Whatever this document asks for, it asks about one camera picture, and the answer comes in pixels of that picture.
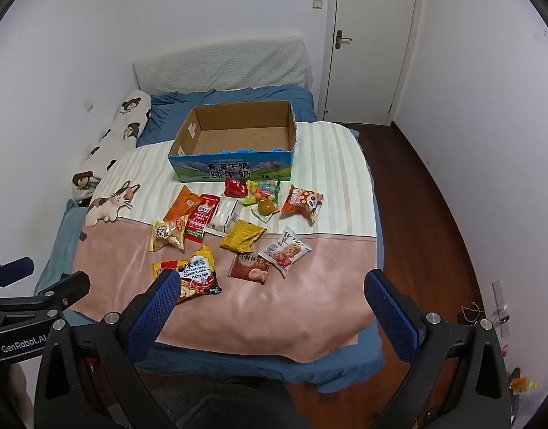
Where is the striped pink cat blanket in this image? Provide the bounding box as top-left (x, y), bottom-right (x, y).
top-left (72, 120), bottom-right (378, 364)

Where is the orange jelly cup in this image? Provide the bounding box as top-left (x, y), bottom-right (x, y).
top-left (251, 199), bottom-right (280, 221)

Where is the orange sausage packet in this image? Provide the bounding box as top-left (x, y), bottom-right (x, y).
top-left (163, 185), bottom-right (201, 223)

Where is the light blue cloth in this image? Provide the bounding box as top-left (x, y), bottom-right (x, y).
top-left (35, 199), bottom-right (93, 296)

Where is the white quilted headboard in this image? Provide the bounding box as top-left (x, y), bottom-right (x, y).
top-left (132, 38), bottom-right (313, 94)

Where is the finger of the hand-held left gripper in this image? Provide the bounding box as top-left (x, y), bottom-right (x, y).
top-left (33, 272), bottom-right (91, 318)
top-left (0, 257), bottom-right (36, 296)

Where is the thin white cable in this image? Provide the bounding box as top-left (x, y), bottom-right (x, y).
top-left (460, 303), bottom-right (484, 325)

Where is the colourful candy bag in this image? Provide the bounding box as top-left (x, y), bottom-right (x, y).
top-left (246, 179), bottom-right (283, 204)

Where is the dark yellow snack packet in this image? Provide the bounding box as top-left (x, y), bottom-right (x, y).
top-left (219, 220), bottom-right (267, 253)

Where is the cardboard box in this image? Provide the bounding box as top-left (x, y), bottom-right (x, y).
top-left (168, 99), bottom-right (298, 184)

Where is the plain white snack packet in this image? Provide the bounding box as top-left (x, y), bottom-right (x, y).
top-left (206, 197), bottom-right (243, 235)

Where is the grey wall socket strip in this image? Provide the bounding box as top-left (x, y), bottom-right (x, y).
top-left (491, 279), bottom-right (512, 339)

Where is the white oat cookie packet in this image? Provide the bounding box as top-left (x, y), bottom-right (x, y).
top-left (258, 226), bottom-right (313, 278)

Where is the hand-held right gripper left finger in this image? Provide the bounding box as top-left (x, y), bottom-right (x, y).
top-left (34, 270), bottom-right (182, 429)

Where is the long red snack packet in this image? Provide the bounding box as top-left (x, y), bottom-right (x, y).
top-left (185, 193), bottom-right (220, 243)

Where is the orange plastic bag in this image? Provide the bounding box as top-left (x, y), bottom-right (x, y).
top-left (510, 369), bottom-right (539, 396)

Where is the black yellow instant noodle packet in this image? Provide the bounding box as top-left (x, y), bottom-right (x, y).
top-left (152, 244), bottom-right (222, 305)

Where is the white bear print pillow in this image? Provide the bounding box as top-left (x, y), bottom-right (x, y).
top-left (71, 89), bottom-right (152, 203)

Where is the small red snack packet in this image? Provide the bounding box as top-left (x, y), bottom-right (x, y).
top-left (224, 177), bottom-right (249, 198)

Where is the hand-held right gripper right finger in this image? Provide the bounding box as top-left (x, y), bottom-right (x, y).
top-left (364, 269), bottom-right (512, 429)

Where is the brown pastry packet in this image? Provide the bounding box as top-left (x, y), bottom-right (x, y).
top-left (228, 252), bottom-right (272, 285)

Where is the dark grey cloth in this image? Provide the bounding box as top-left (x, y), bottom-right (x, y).
top-left (138, 380), bottom-right (313, 429)

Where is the yellow pastry snack packet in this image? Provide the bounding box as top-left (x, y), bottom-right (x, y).
top-left (149, 215), bottom-right (188, 252)

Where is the orange panda snack packet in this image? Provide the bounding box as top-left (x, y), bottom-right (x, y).
top-left (280, 184), bottom-right (325, 225)

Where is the white door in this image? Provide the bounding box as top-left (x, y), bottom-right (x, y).
top-left (324, 0), bottom-right (425, 127)

